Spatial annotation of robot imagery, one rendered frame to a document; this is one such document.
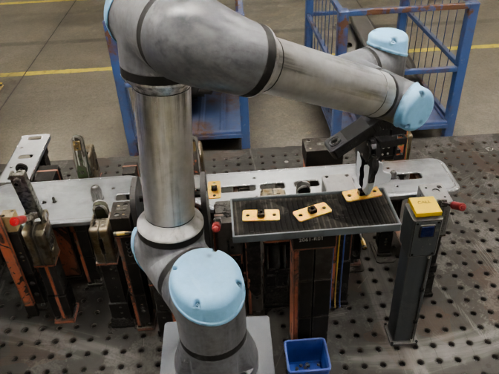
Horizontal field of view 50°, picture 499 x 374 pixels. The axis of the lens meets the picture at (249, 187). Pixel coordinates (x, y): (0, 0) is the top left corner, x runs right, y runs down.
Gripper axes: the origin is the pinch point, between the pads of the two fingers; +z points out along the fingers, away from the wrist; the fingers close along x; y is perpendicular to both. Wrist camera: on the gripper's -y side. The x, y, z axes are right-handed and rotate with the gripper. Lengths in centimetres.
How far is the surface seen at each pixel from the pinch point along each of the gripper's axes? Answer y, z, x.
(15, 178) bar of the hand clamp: -78, 1, 26
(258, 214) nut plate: -23.7, 4.2, 1.8
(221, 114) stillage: 1, 104, 236
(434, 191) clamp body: 26.9, 15.5, 13.0
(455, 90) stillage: 140, 80, 180
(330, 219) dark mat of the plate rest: -8.3, 5.2, -2.7
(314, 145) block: 5, 18, 48
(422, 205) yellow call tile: 13.4, 5.2, -3.6
